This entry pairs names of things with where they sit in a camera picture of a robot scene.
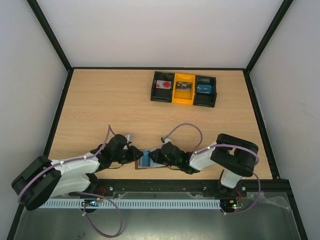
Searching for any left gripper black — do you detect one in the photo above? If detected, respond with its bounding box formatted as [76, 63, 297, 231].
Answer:
[112, 146, 144, 165]

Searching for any brown leather card holder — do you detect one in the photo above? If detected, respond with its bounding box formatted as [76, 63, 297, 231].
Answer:
[135, 148, 167, 170]

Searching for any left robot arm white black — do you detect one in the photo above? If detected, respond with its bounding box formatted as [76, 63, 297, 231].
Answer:
[11, 134, 143, 211]

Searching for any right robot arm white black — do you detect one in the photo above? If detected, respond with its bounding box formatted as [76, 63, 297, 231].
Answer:
[148, 133, 260, 196]

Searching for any red white card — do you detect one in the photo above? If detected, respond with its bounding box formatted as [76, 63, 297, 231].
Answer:
[155, 80, 172, 90]

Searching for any dark black card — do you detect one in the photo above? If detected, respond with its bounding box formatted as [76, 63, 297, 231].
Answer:
[175, 81, 192, 92]

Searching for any blue card in bin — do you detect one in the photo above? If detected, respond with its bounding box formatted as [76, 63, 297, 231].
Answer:
[196, 84, 212, 94]

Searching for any left black bin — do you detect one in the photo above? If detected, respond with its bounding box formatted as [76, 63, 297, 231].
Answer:
[150, 71, 175, 103]

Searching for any black bin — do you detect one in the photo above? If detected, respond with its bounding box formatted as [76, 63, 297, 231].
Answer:
[150, 71, 175, 103]
[193, 75, 217, 108]

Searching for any yellow middle bin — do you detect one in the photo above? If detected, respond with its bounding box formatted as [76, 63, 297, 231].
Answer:
[172, 73, 196, 105]

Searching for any left controller board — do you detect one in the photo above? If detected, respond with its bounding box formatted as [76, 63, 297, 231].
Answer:
[81, 197, 103, 207]

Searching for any controller board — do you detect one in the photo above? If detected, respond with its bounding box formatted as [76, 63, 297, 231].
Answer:
[220, 199, 244, 212]
[81, 197, 103, 207]

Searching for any right black bin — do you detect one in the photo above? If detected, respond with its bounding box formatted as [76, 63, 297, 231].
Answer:
[193, 75, 217, 108]

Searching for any right controller board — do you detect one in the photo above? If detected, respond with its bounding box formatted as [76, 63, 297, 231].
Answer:
[220, 199, 244, 212]

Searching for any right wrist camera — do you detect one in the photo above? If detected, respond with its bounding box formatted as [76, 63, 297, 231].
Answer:
[161, 137, 172, 145]

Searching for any light blue slotted cable duct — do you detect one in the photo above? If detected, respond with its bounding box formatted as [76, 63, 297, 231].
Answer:
[40, 198, 221, 210]

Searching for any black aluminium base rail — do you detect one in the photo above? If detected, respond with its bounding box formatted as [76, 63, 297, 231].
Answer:
[24, 177, 292, 198]

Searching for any black cage frame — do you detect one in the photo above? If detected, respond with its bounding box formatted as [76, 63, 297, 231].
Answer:
[6, 0, 308, 240]

